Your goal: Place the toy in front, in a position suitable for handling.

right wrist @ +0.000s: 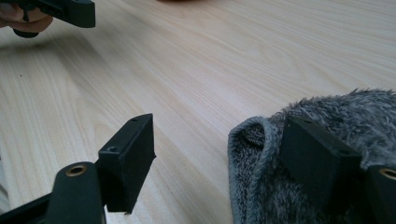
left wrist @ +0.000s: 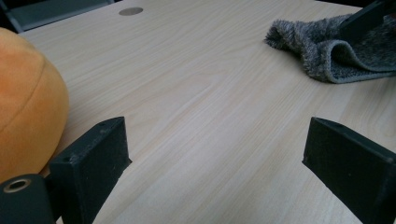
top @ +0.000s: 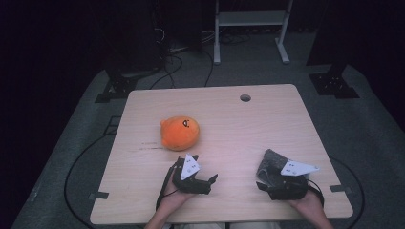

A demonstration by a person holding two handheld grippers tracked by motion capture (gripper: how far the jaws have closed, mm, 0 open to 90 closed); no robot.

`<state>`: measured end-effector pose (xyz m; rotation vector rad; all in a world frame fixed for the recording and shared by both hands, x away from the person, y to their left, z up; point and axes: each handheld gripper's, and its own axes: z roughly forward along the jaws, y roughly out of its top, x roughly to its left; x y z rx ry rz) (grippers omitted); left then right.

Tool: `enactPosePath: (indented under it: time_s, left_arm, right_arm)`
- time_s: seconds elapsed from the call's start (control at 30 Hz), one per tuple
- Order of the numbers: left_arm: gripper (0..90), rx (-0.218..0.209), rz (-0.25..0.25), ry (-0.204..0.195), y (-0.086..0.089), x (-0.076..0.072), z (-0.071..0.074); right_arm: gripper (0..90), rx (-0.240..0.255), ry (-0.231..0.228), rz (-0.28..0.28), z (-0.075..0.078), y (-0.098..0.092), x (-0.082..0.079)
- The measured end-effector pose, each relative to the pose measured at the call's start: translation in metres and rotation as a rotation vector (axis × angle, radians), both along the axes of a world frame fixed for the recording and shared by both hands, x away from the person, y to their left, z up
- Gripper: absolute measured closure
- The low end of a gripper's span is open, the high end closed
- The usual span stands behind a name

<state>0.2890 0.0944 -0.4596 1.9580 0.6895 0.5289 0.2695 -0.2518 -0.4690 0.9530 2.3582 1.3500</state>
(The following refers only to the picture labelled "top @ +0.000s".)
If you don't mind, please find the grey fluffy cloth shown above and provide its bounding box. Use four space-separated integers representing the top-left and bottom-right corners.
256 148 290 189

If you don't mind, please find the orange plush toy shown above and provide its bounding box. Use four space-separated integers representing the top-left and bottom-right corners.
160 115 201 152

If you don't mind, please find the person's right hand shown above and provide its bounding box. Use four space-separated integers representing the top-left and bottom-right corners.
288 190 323 218

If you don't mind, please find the black stand base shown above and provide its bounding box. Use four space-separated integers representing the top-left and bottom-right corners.
95 56 160 104
309 62 361 99

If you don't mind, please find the tangle of floor cables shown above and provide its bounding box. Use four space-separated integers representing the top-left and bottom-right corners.
202 29 253 46

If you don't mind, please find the black looped floor cable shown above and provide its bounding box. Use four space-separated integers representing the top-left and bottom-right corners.
63 134 113 229
329 156 366 229

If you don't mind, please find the person's left hand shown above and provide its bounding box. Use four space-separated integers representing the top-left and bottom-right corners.
161 171 194 208

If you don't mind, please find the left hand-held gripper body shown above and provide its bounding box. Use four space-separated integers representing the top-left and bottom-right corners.
172 154 213 195

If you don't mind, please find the white metal stand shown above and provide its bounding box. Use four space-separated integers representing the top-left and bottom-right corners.
213 0 294 66

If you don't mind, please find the grey tape piece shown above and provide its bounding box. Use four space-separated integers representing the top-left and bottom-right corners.
88 191 110 201
329 184 353 194

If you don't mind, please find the right hand-held gripper cable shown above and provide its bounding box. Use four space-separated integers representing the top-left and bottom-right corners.
306 179 325 208

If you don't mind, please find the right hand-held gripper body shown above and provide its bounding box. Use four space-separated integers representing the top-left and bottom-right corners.
267 160 320 201

